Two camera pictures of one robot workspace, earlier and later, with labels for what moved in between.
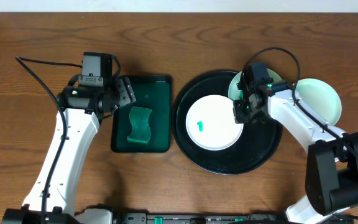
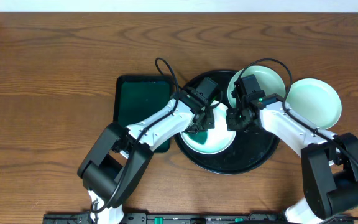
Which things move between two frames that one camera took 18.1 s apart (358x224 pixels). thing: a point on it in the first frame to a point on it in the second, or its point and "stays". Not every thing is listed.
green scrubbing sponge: (140, 132) to (199, 136)
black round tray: (255, 144) stays
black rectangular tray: (153, 92) stays
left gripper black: (123, 93) to (204, 121)
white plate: (319, 98) stays
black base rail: (215, 218) stays
